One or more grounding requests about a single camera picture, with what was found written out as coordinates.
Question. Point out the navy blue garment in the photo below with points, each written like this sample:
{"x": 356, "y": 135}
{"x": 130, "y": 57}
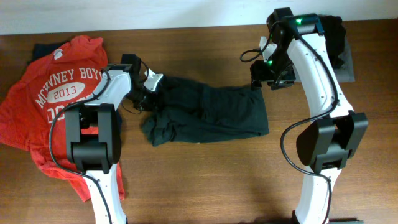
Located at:
{"x": 41, "y": 50}

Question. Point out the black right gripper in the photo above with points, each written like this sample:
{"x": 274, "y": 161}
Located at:
{"x": 259, "y": 74}

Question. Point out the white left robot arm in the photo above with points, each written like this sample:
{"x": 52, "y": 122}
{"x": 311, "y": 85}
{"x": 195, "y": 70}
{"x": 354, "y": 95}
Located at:
{"x": 93, "y": 140}

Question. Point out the red soccer t-shirt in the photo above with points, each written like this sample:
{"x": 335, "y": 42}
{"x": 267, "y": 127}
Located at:
{"x": 28, "y": 112}

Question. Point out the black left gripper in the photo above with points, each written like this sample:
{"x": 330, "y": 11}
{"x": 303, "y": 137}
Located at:
{"x": 155, "y": 102}

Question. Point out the grey folded garment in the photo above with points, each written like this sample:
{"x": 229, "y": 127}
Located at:
{"x": 345, "y": 74}

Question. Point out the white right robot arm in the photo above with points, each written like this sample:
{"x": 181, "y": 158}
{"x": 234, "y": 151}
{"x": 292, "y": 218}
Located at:
{"x": 296, "y": 49}

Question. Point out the black folded garment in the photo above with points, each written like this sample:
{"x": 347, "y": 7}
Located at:
{"x": 335, "y": 39}

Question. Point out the dark green t-shirt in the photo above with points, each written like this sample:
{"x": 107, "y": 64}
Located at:
{"x": 194, "y": 112}

